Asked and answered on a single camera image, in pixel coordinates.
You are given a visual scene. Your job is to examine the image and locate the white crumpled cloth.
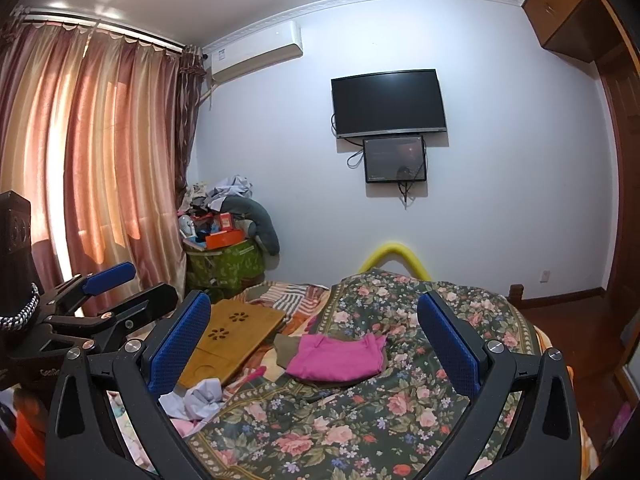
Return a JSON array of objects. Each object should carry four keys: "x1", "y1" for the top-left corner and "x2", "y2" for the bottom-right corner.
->
[{"x1": 160, "y1": 378, "x2": 222, "y2": 422}]

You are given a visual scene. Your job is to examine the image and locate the grey stuffed pillow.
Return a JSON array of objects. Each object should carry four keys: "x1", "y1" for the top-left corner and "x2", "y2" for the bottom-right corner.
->
[{"x1": 220, "y1": 195, "x2": 280, "y2": 257}]

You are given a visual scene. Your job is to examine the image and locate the orange box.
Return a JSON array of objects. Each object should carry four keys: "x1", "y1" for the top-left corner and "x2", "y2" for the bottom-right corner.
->
[{"x1": 205, "y1": 212, "x2": 245, "y2": 250}]

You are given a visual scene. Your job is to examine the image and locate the orange yellow fleece blanket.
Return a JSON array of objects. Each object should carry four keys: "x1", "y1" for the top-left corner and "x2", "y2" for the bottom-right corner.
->
[{"x1": 106, "y1": 284, "x2": 601, "y2": 480}]

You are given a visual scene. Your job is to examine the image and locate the white air conditioner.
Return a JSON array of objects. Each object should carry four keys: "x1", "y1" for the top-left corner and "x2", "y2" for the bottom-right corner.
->
[{"x1": 206, "y1": 21, "x2": 304, "y2": 86}]

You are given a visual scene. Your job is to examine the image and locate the magenta pink pants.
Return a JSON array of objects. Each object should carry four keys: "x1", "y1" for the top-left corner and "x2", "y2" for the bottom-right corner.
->
[{"x1": 285, "y1": 334, "x2": 386, "y2": 384}]

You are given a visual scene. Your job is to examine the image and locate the green patterned storage bag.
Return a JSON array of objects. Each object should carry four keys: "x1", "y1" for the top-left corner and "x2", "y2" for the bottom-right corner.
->
[{"x1": 186, "y1": 240, "x2": 265, "y2": 296}]

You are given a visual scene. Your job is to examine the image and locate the striped red white sheet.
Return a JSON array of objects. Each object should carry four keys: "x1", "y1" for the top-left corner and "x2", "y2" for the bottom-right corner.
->
[{"x1": 244, "y1": 281, "x2": 330, "y2": 318}]

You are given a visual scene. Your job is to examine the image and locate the wooden lap desk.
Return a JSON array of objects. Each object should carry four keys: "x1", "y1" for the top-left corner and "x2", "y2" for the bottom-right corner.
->
[{"x1": 178, "y1": 299, "x2": 285, "y2": 389}]

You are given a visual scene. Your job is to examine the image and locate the small black wall monitor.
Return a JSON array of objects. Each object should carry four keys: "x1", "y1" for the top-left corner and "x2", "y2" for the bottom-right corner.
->
[{"x1": 362, "y1": 134, "x2": 426, "y2": 184}]

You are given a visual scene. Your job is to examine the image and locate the black wall television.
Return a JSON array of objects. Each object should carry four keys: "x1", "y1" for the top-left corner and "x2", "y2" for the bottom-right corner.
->
[{"x1": 331, "y1": 70, "x2": 447, "y2": 139}]

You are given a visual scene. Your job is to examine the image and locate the dark floral bedspread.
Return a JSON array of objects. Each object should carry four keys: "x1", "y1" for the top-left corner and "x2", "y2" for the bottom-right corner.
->
[{"x1": 184, "y1": 268, "x2": 584, "y2": 480}]

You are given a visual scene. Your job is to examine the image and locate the pink striped curtain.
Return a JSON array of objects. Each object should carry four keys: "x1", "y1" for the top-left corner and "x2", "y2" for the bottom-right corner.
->
[{"x1": 1, "y1": 19, "x2": 205, "y2": 315}]

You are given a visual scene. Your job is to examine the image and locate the yellow foam bed rail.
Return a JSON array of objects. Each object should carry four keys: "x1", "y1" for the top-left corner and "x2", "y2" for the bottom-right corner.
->
[{"x1": 358, "y1": 242, "x2": 432, "y2": 281}]

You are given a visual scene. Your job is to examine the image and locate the olive green folded pants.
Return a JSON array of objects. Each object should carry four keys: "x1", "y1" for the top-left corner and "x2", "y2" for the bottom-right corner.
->
[{"x1": 274, "y1": 334, "x2": 317, "y2": 374}]

